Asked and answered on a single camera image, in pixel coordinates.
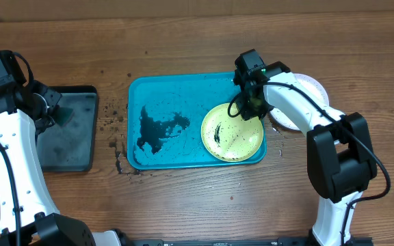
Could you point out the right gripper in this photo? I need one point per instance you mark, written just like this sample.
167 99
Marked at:
247 113

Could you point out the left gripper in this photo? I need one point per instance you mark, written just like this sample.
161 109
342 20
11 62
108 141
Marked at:
53 97

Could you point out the green sponge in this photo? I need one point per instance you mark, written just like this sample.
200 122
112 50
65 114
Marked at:
62 115

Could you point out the white speckled plate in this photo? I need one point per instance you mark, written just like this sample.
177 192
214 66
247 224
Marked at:
314 87

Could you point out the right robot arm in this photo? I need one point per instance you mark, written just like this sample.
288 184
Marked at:
340 158

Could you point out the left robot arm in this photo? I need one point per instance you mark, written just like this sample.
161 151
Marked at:
28 215

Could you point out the black water tray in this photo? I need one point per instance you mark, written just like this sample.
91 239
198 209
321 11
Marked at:
70 148

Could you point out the teal serving tray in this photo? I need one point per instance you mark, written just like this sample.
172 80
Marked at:
165 115

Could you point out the yellow speckled plate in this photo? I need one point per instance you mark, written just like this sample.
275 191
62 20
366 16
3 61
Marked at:
233 140

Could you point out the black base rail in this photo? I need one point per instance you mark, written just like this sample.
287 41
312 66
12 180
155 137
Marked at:
282 241

